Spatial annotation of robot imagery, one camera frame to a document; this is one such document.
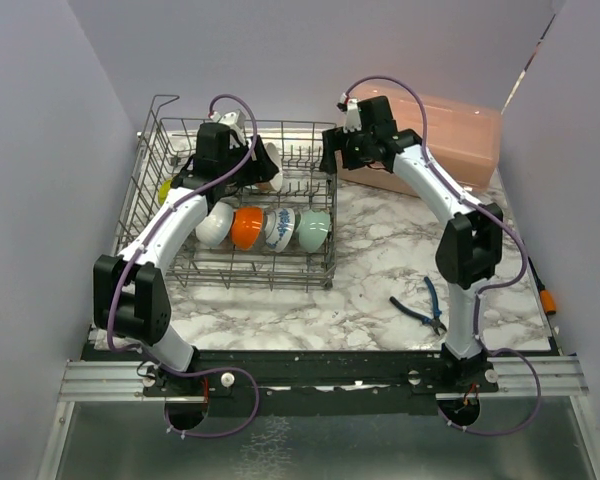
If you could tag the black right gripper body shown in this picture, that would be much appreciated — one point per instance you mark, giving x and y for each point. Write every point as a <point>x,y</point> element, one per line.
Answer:
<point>355,152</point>

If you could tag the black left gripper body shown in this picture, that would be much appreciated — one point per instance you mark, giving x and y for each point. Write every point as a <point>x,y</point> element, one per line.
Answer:
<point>257,170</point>

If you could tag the beige patterned bowl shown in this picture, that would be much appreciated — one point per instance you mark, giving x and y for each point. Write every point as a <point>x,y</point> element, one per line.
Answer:
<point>276,182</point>

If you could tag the blue floral bowl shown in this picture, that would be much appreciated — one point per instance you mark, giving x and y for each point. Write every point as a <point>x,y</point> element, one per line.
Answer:
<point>279,228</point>

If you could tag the white round bowl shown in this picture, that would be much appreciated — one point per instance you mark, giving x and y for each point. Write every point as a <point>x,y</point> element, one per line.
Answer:
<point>247,226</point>

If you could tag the celadon green bowl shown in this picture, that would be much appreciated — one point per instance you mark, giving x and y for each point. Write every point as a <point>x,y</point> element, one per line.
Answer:
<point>313,229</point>

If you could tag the grey bowl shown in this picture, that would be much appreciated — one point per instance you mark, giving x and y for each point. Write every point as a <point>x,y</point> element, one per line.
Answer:
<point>216,226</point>

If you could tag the yellow-green bowl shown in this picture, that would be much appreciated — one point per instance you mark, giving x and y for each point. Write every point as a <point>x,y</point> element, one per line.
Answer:
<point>163,191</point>

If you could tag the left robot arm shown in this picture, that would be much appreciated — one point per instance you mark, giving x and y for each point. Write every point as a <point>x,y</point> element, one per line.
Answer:
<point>130,298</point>

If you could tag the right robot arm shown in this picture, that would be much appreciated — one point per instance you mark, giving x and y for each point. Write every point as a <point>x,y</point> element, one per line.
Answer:
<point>471,244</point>

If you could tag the orange-tipped screwdriver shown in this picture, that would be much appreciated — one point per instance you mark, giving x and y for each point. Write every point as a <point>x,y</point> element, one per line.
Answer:
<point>546,298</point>

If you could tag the grey wire dish rack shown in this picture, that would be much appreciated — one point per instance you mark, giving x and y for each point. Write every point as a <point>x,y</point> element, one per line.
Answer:
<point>294,248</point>

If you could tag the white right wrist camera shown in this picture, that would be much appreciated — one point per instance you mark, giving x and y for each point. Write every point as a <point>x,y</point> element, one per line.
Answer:
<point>349,106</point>

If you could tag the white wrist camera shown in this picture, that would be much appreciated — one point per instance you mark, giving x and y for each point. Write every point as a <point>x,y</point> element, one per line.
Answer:
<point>349,106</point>
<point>235,121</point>

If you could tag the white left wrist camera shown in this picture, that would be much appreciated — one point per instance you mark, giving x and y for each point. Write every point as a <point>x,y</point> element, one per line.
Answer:
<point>235,121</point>

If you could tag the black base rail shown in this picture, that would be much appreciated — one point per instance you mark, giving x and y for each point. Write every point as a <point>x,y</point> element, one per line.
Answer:
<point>234,384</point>

